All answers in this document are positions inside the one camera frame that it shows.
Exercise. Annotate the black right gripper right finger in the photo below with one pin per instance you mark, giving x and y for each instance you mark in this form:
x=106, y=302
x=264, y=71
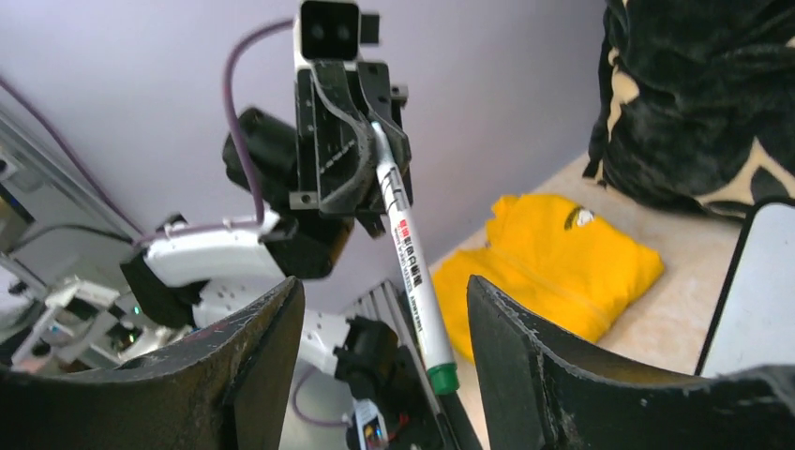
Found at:
x=544, y=388

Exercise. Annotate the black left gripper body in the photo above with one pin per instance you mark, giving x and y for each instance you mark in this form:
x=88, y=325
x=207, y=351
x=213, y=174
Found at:
x=370, y=211

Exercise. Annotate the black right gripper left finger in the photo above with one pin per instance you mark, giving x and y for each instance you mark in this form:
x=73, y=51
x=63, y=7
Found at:
x=223, y=387

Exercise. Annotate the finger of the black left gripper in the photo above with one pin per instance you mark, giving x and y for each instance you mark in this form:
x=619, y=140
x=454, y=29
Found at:
x=343, y=141
x=384, y=103

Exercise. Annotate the white marker pen body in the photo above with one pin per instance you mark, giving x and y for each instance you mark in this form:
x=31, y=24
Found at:
x=432, y=339

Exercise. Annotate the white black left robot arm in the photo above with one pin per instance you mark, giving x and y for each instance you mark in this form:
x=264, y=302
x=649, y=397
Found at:
x=180, y=255

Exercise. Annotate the yellow folded cloth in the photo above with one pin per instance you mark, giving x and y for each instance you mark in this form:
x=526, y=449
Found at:
x=557, y=259

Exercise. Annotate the black floral blanket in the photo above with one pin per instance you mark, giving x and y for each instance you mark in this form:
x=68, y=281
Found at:
x=697, y=104

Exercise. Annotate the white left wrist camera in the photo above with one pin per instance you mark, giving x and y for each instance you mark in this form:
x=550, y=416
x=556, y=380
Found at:
x=333, y=31

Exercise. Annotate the white whiteboard black frame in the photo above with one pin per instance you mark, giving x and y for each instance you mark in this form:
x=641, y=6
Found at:
x=753, y=321

